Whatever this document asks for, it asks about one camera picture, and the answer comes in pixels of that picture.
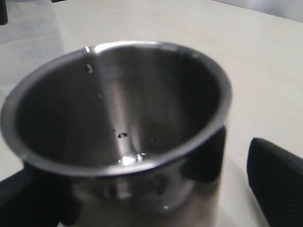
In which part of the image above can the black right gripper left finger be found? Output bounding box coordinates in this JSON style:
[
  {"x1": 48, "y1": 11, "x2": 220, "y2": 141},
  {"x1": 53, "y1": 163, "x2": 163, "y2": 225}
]
[{"x1": 0, "y1": 165, "x2": 80, "y2": 227}]

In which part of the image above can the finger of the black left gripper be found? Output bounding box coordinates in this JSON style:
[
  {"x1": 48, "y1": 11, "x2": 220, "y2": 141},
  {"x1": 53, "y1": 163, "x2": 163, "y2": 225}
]
[{"x1": 0, "y1": 0, "x2": 8, "y2": 25}]

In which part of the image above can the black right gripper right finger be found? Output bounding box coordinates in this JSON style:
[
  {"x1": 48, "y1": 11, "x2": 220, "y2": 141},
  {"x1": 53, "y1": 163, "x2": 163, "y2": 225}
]
[{"x1": 247, "y1": 138, "x2": 303, "y2": 227}]

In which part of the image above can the clear plastic bottle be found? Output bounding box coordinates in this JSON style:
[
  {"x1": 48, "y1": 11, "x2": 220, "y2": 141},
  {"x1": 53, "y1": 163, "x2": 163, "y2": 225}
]
[{"x1": 0, "y1": 0, "x2": 64, "y2": 96}]

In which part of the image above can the stainless steel cup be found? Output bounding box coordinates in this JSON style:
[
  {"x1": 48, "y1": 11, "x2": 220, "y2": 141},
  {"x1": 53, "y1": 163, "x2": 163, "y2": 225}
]
[{"x1": 0, "y1": 41, "x2": 232, "y2": 227}]

